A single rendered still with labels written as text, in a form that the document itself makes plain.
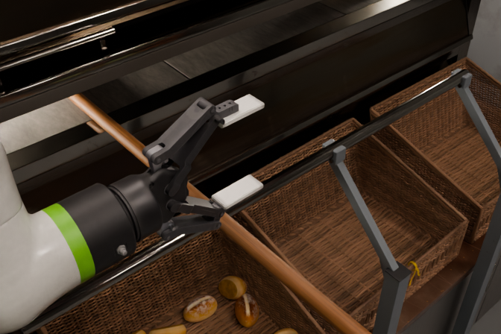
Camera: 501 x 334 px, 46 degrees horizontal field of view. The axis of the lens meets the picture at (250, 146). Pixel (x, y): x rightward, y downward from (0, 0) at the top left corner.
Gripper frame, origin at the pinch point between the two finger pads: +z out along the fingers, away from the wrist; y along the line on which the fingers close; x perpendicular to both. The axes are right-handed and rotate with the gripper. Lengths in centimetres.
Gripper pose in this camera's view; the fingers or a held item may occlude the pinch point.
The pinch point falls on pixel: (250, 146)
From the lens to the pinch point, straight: 80.0
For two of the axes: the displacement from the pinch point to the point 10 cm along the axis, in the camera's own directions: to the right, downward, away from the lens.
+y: 0.0, 7.9, 6.1
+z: 7.5, -4.0, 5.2
